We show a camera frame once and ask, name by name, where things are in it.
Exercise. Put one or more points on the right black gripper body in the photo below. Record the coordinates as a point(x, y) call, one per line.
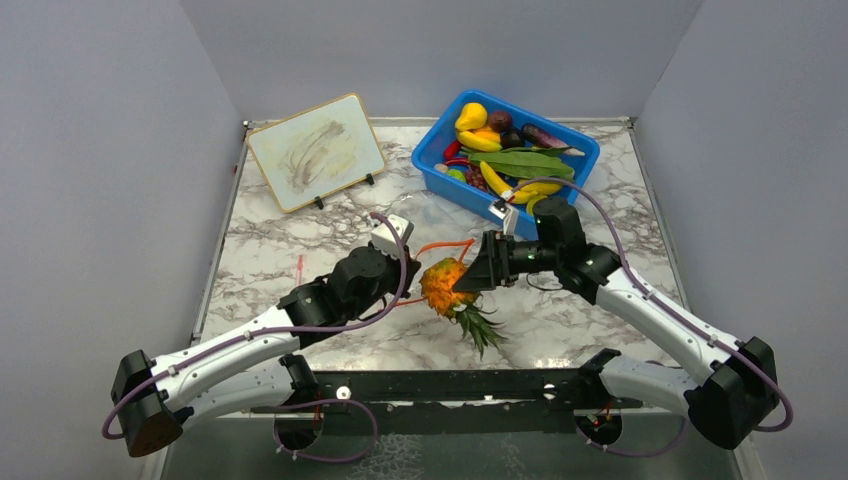
point(529, 257)

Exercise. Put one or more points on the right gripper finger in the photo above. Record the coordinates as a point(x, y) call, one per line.
point(492, 242)
point(483, 274)

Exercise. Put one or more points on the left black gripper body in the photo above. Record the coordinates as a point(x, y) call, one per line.
point(393, 277)

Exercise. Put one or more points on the orange toy pineapple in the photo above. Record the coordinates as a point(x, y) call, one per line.
point(461, 308)

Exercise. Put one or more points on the clear orange zip bag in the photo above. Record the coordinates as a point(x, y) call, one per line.
point(441, 230)

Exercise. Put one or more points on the dark purple passion fruit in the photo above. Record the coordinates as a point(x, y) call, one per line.
point(500, 121)

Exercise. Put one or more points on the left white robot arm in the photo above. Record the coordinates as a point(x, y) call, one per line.
point(257, 364)

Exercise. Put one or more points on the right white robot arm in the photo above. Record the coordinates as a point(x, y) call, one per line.
point(723, 386)

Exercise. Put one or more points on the yellow toy starfruit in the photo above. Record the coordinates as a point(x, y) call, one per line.
point(533, 202)

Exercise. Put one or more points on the yellow toy banana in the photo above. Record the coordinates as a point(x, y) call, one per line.
point(503, 189)
point(473, 141)

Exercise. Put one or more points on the red toy grapes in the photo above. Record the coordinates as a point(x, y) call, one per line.
point(474, 177)

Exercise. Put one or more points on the green toy lime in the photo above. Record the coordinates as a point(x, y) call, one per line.
point(457, 175)

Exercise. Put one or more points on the green leafy vegetable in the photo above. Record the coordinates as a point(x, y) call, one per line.
point(523, 162)

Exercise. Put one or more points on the red toy chili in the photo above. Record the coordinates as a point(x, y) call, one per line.
point(454, 155)

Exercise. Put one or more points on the blue plastic bin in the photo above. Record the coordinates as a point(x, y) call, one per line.
point(429, 150)

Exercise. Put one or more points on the white drawing board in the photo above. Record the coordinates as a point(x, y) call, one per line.
point(317, 152)

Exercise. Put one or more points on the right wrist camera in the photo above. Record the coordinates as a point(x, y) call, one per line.
point(503, 209)

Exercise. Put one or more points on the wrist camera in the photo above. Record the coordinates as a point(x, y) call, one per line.
point(383, 235)
point(503, 209)

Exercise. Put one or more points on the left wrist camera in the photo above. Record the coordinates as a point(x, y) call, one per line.
point(383, 235)

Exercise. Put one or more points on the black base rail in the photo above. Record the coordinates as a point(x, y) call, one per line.
point(432, 402)

